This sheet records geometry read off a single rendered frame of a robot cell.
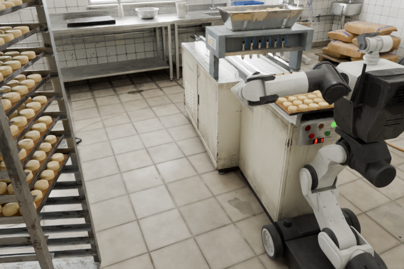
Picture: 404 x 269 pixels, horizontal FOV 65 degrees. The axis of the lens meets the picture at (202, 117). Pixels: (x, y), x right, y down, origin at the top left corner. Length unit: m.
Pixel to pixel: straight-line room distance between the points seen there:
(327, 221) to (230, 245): 0.64
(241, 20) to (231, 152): 1.03
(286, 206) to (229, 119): 0.76
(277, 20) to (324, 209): 1.30
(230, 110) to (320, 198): 0.92
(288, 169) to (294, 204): 0.30
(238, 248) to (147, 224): 0.64
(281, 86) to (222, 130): 1.24
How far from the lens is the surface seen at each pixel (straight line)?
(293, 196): 2.10
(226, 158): 2.60
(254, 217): 2.37
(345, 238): 1.90
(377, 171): 1.51
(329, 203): 1.93
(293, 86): 1.29
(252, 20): 2.30
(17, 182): 1.10
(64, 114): 1.45
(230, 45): 2.31
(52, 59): 1.38
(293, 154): 1.89
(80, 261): 2.02
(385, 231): 2.55
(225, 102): 2.35
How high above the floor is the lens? 1.63
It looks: 27 degrees down
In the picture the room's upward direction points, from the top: straight up
